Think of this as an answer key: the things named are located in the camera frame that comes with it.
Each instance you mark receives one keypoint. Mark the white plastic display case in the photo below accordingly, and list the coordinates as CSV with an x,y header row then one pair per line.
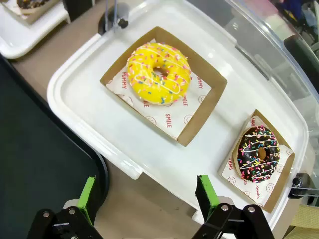
x,y
27,32

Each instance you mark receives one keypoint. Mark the dark green serving tray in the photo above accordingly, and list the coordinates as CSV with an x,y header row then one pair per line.
x,y
37,154

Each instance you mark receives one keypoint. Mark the black lid hinge knob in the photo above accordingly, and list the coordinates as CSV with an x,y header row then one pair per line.
x,y
122,23
300,184

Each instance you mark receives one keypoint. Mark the white plastic display case base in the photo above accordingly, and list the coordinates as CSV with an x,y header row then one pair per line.
x,y
104,104

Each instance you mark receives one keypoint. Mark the yellow sprinkled donut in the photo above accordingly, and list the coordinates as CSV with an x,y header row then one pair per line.
x,y
159,73

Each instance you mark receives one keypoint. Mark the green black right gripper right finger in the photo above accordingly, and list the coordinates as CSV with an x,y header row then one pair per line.
x,y
208,196

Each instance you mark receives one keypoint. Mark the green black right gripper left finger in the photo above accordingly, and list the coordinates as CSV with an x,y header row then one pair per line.
x,y
86,196

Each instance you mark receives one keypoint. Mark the chocolate donut in cardboard tray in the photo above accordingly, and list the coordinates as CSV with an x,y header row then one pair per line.
x,y
27,6

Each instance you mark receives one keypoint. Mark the large brown cardboard donut tray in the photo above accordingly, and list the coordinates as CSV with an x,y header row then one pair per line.
x,y
199,74

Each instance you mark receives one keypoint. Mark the clear plastic display case lid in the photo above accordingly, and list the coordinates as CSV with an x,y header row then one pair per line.
x,y
269,44

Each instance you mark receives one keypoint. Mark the small brown cardboard donut tray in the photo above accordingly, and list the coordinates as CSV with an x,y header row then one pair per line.
x,y
281,181

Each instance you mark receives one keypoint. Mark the chocolate sprinkled donut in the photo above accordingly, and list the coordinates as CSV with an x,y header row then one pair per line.
x,y
258,157

